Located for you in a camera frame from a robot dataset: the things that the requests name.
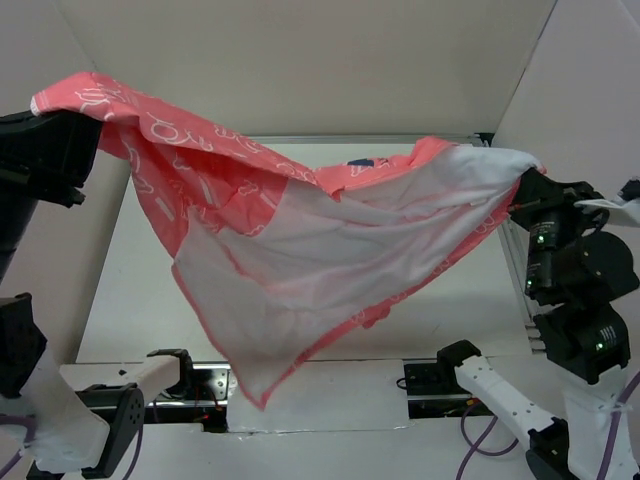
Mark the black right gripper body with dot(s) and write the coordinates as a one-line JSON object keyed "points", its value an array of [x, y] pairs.
{"points": [[550, 211]]}

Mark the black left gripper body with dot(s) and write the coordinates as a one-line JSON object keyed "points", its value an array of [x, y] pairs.
{"points": [[27, 167]]}

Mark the pink jacket with white lining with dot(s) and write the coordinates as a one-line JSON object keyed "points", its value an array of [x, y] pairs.
{"points": [[279, 260]]}

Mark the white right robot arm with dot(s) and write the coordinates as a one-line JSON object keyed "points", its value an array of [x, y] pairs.
{"points": [[575, 272]]}

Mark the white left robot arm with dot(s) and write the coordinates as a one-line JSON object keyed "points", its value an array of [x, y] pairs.
{"points": [[65, 430]]}

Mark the aluminium frame rail right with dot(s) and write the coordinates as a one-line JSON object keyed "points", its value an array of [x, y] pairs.
{"points": [[503, 314]]}

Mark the aluminium frame rail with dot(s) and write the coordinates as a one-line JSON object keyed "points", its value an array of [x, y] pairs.
{"points": [[503, 314], [477, 138]]}

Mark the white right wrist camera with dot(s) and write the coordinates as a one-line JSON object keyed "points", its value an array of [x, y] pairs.
{"points": [[621, 211]]}

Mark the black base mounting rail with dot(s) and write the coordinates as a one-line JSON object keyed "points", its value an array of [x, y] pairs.
{"points": [[428, 396]]}

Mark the aluminium frame rail back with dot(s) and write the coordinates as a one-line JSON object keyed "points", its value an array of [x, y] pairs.
{"points": [[477, 138]]}

